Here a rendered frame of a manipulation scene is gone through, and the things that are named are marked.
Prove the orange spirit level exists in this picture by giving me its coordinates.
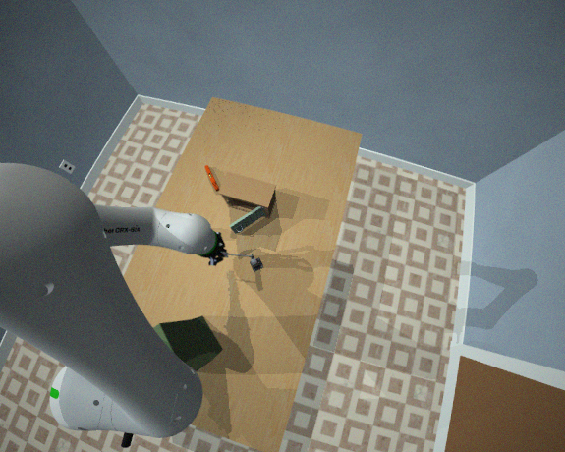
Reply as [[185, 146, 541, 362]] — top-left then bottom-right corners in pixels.
[[204, 165, 219, 192]]

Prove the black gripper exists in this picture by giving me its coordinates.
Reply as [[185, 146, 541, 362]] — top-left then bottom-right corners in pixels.
[[209, 232, 228, 266]]

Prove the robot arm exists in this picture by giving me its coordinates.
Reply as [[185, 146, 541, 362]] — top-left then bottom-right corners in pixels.
[[0, 163, 223, 448]]

